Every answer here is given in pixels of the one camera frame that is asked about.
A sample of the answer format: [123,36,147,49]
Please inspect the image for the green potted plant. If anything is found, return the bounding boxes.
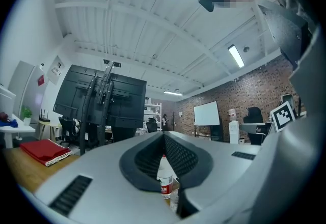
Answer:
[21,105,33,126]

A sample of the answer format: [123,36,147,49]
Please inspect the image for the white tall cabinet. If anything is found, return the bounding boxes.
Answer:
[7,60,48,120]

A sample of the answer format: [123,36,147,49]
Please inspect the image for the white desk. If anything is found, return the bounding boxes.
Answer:
[0,113,36,149]

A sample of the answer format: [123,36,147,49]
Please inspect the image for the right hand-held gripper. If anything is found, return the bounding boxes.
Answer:
[269,93,298,133]

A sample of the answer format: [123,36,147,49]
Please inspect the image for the large black screen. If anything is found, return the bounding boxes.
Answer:
[52,64,148,129]

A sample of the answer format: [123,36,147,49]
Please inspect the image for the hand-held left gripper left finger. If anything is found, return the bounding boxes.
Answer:
[34,131,184,224]

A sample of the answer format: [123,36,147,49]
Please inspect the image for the black head-worn camera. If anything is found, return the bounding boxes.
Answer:
[198,0,215,13]

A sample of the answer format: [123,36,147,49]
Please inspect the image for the white whiteboard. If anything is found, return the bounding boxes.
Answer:
[193,101,221,126]

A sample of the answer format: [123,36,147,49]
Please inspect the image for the black router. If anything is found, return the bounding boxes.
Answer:
[39,108,51,123]

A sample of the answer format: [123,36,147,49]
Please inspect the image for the clear plastic bottle red label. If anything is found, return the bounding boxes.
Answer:
[156,154,174,200]

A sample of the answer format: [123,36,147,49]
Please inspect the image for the white water dispenser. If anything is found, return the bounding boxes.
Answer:
[228,108,240,145]

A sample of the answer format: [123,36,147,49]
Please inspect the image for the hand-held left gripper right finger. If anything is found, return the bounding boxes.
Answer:
[164,131,263,224]

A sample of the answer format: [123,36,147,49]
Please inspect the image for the black screen stand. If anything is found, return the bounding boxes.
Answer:
[78,59,122,156]

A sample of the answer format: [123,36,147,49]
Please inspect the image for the yellow side table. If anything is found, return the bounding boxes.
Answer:
[38,120,62,143]

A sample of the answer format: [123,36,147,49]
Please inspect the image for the black office chair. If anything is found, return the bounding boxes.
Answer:
[146,118,159,133]
[58,116,78,147]

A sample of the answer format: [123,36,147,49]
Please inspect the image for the long ceiling light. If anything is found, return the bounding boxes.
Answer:
[163,90,184,97]
[227,44,246,69]

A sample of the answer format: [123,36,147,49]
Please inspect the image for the white wall poster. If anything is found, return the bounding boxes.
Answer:
[46,55,65,86]

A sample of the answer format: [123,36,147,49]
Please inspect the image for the folded red cloth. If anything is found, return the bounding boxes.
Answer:
[19,138,72,167]

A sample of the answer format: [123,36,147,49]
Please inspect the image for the white shelf rack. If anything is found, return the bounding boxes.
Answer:
[143,102,162,132]

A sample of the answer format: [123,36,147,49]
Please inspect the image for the blue cloth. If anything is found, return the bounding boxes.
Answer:
[0,119,19,129]

